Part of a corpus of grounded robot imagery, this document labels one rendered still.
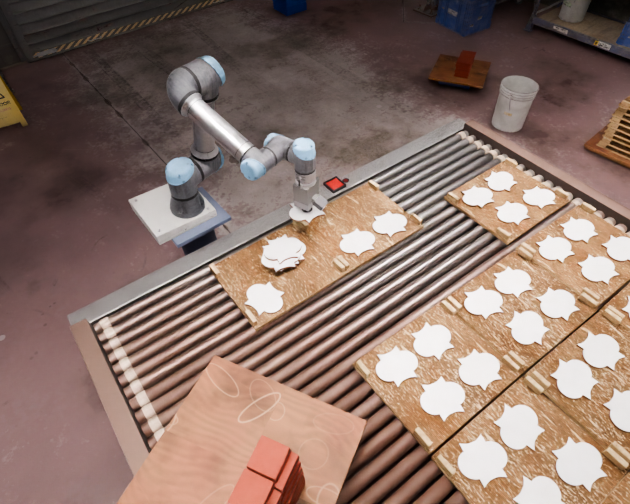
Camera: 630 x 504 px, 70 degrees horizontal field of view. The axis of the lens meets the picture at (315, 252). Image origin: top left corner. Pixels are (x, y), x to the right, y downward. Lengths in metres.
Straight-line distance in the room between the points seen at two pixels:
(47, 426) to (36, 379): 0.30
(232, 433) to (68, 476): 1.43
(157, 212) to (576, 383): 1.71
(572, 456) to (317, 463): 0.72
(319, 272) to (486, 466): 0.84
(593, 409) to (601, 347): 0.23
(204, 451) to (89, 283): 2.08
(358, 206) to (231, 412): 1.04
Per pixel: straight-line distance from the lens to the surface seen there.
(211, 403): 1.40
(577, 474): 1.56
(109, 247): 3.42
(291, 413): 1.36
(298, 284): 1.71
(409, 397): 1.50
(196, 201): 2.03
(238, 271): 1.77
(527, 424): 1.56
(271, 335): 1.62
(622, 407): 1.71
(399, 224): 1.91
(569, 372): 1.69
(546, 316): 1.79
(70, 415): 2.80
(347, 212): 1.96
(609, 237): 2.17
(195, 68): 1.74
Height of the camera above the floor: 2.30
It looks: 49 degrees down
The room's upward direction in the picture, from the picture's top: 2 degrees counter-clockwise
